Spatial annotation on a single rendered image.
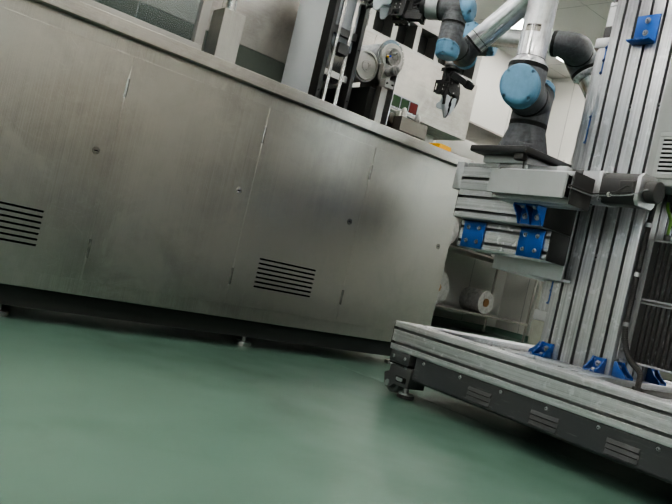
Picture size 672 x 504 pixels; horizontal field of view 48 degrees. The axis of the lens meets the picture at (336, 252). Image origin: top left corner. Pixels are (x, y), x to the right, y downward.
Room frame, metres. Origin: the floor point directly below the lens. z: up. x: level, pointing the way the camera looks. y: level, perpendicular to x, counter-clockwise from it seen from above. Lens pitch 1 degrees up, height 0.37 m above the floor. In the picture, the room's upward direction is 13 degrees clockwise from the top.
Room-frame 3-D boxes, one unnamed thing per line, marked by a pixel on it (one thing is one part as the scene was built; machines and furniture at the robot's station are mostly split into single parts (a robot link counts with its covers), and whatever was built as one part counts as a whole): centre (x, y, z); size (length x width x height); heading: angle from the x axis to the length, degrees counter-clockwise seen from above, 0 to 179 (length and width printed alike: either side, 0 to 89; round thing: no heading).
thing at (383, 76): (3.08, -0.04, 1.05); 0.06 x 0.05 x 0.31; 39
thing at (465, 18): (2.32, -0.20, 1.21); 0.11 x 0.08 x 0.09; 63
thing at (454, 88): (3.08, -0.30, 1.19); 0.09 x 0.08 x 0.12; 39
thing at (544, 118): (2.31, -0.49, 0.98); 0.13 x 0.12 x 0.14; 153
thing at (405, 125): (3.38, -0.08, 1.00); 0.40 x 0.16 x 0.06; 39
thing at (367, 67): (3.16, 0.13, 1.18); 0.26 x 0.12 x 0.12; 39
